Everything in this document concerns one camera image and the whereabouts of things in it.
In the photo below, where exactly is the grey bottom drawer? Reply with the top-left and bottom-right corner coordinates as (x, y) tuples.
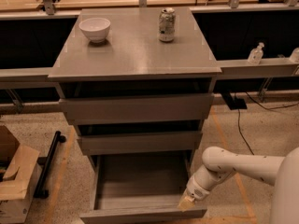
(80, 151), (206, 224)

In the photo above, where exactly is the open cardboard box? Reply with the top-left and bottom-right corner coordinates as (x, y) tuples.
(0, 125), (41, 224)

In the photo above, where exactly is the grey drawer cabinet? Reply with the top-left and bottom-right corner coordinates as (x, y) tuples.
(48, 7), (222, 173)

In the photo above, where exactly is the black floor cable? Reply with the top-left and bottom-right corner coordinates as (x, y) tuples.
(236, 91), (299, 157)

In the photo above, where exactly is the grey middle drawer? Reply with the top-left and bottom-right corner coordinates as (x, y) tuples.
(78, 131), (202, 155)

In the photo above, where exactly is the black power adapter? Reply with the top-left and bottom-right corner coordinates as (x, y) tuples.
(221, 92), (247, 110)

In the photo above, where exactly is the grey metal rail shelf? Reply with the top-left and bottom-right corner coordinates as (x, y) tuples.
(0, 58), (299, 89)

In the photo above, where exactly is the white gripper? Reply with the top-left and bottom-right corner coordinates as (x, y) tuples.
(178, 174), (211, 212)

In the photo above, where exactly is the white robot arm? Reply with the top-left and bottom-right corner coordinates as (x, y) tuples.
(178, 147), (299, 224)

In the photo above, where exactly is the black metal bar stand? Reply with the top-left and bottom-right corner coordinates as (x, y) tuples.
(34, 131), (66, 199)

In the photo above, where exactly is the grey drawer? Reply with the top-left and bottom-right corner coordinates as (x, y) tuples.
(59, 93), (214, 125)
(80, 151), (206, 224)
(78, 131), (202, 155)

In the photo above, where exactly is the clear sanitizer bottle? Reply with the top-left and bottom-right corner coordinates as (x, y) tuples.
(248, 42), (264, 65)

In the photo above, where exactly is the grey top drawer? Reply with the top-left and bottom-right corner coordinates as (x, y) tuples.
(59, 93), (214, 125)

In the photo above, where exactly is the white ceramic bowl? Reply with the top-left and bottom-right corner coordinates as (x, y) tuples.
(79, 18), (111, 43)

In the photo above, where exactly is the white crumpled soda can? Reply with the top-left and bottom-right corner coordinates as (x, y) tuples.
(159, 7), (176, 42)

